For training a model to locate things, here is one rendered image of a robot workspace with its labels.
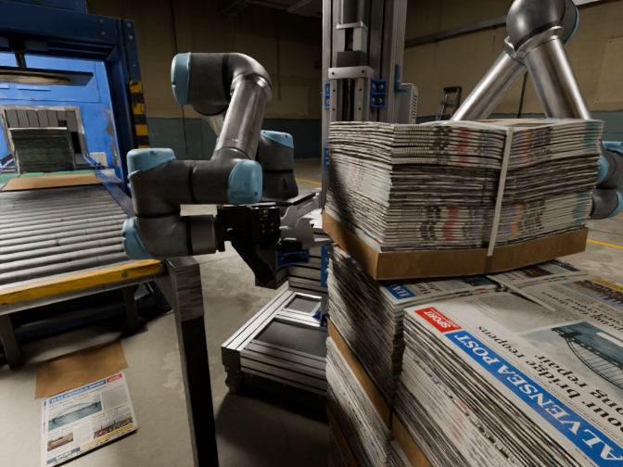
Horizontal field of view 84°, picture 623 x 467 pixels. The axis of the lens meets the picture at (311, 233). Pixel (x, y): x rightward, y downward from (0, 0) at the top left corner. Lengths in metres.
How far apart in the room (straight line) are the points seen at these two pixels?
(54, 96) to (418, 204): 4.05
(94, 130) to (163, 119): 5.48
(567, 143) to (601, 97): 6.65
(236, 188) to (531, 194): 0.46
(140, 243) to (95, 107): 3.74
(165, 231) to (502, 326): 0.52
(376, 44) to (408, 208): 0.91
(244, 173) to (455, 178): 0.32
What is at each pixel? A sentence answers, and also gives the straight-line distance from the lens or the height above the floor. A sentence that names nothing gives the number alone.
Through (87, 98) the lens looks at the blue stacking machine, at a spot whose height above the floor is 1.34.
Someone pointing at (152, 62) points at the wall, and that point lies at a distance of 9.82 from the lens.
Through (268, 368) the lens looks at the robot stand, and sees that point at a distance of 1.42.
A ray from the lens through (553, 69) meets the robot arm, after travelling 1.00.
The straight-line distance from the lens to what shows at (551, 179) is 0.66.
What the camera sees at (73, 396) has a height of 0.01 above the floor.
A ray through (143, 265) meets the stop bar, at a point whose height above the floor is 0.82.
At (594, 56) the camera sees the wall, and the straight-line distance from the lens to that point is 7.44.
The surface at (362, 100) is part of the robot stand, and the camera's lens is 1.24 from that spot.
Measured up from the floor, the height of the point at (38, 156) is 0.89.
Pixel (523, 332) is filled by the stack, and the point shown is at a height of 0.83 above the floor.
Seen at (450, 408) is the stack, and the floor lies 0.75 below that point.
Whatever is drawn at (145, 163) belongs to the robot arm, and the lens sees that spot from 0.62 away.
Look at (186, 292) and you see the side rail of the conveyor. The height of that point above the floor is 0.74.
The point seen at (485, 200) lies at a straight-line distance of 0.58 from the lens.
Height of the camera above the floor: 1.06
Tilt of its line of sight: 17 degrees down
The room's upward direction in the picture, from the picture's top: straight up
